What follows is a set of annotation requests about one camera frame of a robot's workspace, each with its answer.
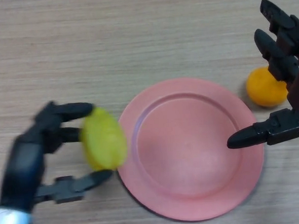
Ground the pink round plate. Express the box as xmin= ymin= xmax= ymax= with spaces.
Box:
xmin=111 ymin=73 xmax=270 ymax=224

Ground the orange yellow pear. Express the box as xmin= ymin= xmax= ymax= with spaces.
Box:
xmin=245 ymin=65 xmax=291 ymax=109

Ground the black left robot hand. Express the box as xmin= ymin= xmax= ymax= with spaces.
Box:
xmin=0 ymin=98 xmax=115 ymax=214

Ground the yellow starfruit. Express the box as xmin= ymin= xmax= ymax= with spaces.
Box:
xmin=78 ymin=105 xmax=130 ymax=172

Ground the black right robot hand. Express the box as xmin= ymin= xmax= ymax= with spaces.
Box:
xmin=218 ymin=0 xmax=299 ymax=150

